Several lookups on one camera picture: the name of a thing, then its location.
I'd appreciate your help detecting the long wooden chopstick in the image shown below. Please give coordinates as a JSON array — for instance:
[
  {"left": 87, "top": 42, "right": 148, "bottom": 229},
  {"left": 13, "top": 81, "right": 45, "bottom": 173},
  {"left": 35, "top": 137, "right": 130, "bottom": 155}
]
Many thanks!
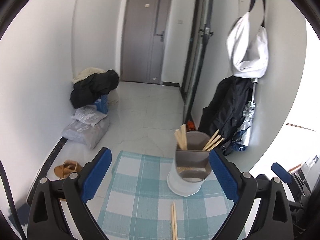
[{"left": 171, "top": 203, "right": 176, "bottom": 240}]

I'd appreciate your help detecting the tan suede boot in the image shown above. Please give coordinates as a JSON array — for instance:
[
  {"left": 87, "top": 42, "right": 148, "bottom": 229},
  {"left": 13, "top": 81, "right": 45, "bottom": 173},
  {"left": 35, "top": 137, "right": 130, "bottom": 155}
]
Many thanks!
[
  {"left": 54, "top": 164, "right": 75, "bottom": 180},
  {"left": 62, "top": 160, "right": 82, "bottom": 175}
]

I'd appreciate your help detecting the silver folded umbrella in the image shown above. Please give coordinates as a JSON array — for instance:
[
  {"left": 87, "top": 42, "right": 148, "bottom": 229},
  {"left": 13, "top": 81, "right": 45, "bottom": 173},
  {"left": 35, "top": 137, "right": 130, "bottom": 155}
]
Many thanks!
[{"left": 232, "top": 101, "right": 255, "bottom": 152}]

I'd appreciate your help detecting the grey plastic parcel bag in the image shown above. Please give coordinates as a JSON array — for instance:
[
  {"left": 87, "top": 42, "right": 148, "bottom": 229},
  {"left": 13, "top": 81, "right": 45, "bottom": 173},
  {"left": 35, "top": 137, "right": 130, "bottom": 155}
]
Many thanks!
[{"left": 62, "top": 117, "right": 110, "bottom": 150}]

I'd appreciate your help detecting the white grey utensil holder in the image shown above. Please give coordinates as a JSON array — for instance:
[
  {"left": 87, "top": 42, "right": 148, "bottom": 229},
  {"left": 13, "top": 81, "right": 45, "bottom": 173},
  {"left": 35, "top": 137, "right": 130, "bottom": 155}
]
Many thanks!
[{"left": 167, "top": 131, "right": 212, "bottom": 197}]

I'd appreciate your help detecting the teal plaid tablecloth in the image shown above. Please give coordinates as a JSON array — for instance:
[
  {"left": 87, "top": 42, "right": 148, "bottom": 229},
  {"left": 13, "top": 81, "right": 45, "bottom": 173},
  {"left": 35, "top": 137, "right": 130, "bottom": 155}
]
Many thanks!
[{"left": 98, "top": 151, "right": 233, "bottom": 239}]

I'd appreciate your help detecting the white plastic parcel bag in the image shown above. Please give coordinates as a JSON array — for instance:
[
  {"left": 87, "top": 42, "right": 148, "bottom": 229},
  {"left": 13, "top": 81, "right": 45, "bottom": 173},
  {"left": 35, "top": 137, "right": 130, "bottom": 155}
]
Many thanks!
[{"left": 73, "top": 106, "right": 107, "bottom": 127}]

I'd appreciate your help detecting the blue cardboard box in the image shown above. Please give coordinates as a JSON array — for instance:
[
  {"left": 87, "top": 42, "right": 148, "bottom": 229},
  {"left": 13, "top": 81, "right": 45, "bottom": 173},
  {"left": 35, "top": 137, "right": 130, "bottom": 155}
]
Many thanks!
[{"left": 93, "top": 95, "right": 108, "bottom": 114}]

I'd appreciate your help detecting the black hanging coat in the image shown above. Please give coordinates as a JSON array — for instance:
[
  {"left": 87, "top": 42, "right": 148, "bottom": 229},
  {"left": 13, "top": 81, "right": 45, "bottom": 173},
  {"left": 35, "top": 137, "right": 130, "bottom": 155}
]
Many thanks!
[{"left": 198, "top": 76, "right": 253, "bottom": 155}]

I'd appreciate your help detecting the black jacket on floor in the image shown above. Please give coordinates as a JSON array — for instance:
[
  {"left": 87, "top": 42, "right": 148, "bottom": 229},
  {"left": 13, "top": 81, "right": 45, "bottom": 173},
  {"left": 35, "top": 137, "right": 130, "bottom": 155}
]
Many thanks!
[{"left": 70, "top": 70, "right": 119, "bottom": 109}]

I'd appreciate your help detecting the beige cloth bundle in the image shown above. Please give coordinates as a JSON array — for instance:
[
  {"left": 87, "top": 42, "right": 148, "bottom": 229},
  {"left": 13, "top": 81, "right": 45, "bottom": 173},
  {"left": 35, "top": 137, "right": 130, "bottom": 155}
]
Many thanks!
[{"left": 72, "top": 67, "right": 106, "bottom": 84}]

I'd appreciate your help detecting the dark side door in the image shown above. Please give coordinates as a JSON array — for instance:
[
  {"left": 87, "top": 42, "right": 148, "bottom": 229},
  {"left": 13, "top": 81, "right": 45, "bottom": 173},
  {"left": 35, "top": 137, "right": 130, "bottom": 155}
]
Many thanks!
[{"left": 180, "top": 0, "right": 214, "bottom": 124}]

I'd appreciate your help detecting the white hanging bag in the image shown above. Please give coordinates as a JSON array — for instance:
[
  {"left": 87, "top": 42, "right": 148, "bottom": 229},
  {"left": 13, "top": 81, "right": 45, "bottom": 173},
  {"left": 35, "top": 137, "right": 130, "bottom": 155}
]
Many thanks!
[{"left": 226, "top": 11, "right": 269, "bottom": 79}]

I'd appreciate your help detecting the grey entrance door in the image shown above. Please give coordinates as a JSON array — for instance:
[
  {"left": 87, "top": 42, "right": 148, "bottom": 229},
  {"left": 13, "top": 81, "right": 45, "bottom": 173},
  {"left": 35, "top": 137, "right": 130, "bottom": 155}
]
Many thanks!
[{"left": 120, "top": 0, "right": 171, "bottom": 84}]

